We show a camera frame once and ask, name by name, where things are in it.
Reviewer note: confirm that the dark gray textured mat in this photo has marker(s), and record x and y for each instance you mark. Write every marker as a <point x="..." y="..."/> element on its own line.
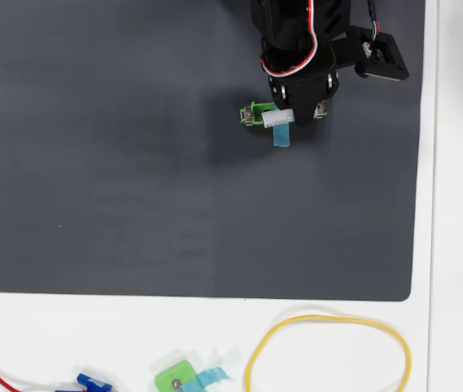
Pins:
<point x="92" y="183"/>

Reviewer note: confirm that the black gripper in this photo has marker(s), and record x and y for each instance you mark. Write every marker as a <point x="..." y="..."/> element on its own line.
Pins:
<point x="305" y="95"/>

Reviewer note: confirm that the green battery holder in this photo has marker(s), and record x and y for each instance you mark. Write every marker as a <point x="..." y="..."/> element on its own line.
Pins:
<point x="255" y="108"/>

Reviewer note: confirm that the blue alligator clip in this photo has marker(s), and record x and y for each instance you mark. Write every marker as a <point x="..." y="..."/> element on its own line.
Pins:
<point x="88" y="380"/>

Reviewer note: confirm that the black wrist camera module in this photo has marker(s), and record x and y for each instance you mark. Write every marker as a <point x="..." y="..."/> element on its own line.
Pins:
<point x="386" y="61"/>

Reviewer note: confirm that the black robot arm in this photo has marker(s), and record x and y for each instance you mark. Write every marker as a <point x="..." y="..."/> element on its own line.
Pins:
<point x="284" y="20"/>

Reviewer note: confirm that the white AA battery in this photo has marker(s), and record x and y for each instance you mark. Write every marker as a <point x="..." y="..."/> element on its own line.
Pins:
<point x="278" y="118"/>

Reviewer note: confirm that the short blue masking tape piece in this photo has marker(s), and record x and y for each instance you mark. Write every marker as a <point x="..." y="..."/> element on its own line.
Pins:
<point x="212" y="375"/>

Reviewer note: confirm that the long blue masking tape strip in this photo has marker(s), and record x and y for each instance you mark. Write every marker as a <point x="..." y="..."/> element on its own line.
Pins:
<point x="282" y="136"/>

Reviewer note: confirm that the small green printed block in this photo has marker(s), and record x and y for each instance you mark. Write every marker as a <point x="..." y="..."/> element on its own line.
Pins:
<point x="170" y="373"/>

